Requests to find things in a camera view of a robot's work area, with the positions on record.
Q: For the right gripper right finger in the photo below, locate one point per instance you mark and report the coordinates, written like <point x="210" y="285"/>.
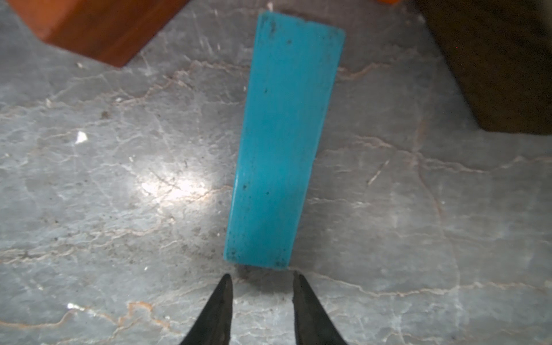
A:
<point x="311" y="322"/>

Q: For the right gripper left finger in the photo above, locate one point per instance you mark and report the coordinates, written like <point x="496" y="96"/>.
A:
<point x="213" y="325"/>

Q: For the teal block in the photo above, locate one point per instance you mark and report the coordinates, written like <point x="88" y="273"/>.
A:
<point x="293" y="70"/>

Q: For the reddish brown wedge block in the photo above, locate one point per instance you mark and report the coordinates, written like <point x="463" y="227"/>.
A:
<point x="108" y="31"/>

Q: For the dark brown wedge block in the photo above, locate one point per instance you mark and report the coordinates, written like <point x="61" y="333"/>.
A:
<point x="500" y="54"/>

